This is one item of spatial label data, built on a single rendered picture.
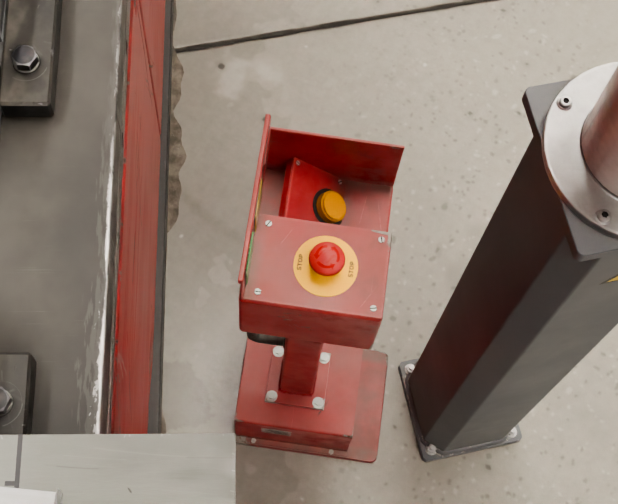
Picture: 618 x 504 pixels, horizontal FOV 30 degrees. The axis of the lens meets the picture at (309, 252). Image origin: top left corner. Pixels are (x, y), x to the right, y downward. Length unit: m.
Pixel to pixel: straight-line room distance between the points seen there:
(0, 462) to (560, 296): 0.60
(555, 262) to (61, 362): 0.50
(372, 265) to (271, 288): 0.12
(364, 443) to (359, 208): 0.71
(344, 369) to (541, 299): 0.71
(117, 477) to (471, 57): 1.52
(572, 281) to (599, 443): 0.93
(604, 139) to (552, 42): 1.34
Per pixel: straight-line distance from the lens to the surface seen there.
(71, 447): 0.99
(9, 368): 1.12
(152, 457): 0.98
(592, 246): 1.08
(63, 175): 1.21
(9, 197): 1.21
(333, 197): 1.35
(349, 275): 1.26
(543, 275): 1.21
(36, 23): 1.27
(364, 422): 2.01
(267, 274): 1.26
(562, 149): 1.10
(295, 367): 1.74
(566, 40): 2.39
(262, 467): 1.99
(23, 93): 1.23
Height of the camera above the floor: 1.96
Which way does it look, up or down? 69 degrees down
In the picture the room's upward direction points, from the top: 8 degrees clockwise
